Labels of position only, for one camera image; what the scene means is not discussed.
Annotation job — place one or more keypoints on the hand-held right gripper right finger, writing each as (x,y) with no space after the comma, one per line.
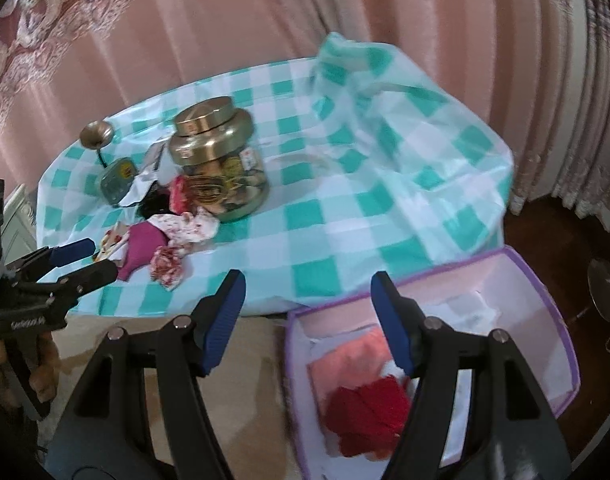
(390,321)

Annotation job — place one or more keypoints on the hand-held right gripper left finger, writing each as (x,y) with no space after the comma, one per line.
(220,321)

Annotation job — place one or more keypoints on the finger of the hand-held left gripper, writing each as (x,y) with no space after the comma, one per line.
(96,275)
(76,250)

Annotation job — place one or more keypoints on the purple-trimmed fabric storage box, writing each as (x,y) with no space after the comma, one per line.
(515,305)

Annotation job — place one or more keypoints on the person's left hand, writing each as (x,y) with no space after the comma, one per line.
(46,380)

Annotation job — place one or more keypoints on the cream red patterned cloth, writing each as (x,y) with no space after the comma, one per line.
(114,240)

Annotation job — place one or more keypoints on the magenta sock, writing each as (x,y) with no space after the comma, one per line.
(142,247)

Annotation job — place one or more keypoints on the peach cloth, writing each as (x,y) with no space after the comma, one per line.
(345,365)

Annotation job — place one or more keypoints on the white cabinet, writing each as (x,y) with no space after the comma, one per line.
(17,220)

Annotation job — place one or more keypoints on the red white floral bundle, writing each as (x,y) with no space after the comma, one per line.
(167,266)

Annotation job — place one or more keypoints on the dark cloth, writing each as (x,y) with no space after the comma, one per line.
(156,205)

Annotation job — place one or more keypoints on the red knitted cloth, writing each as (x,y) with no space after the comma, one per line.
(365,410)

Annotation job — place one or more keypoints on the white crumpled cloth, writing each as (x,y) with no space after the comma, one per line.
(147,180)

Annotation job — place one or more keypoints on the white red floral cloth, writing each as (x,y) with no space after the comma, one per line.
(190,225)

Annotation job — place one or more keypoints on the small brass round ornament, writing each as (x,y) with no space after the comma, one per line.
(96,132)

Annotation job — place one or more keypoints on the green white checked tablecloth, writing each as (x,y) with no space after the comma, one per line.
(335,210)

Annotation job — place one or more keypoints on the glass jar with gold lid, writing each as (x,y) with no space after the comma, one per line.
(220,160)

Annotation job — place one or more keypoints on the round clear disc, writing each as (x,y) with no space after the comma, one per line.
(607,290)

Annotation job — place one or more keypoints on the pink lace patterned curtain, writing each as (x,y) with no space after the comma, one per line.
(30,35)

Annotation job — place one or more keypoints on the striped curtain with lace hem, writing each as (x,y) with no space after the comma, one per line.
(575,85)

